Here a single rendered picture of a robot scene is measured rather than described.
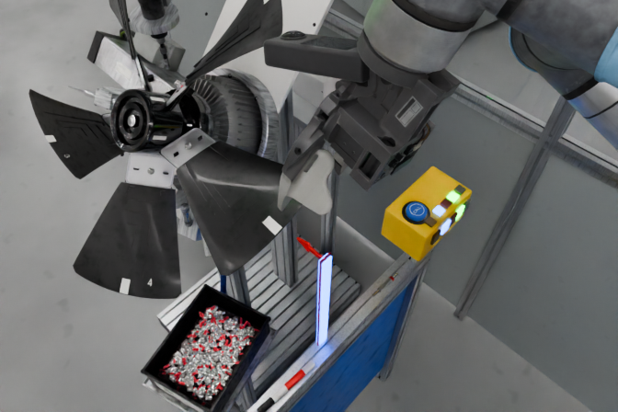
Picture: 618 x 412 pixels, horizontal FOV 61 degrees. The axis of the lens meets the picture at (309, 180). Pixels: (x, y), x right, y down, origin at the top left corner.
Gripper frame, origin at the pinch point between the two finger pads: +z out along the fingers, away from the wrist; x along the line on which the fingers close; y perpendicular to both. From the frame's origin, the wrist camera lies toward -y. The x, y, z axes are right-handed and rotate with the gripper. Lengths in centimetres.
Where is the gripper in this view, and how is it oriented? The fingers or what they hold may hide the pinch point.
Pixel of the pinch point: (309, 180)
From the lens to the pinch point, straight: 57.1
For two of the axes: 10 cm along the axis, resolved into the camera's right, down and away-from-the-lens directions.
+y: 6.7, 6.8, -2.8
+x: 6.7, -4.0, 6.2
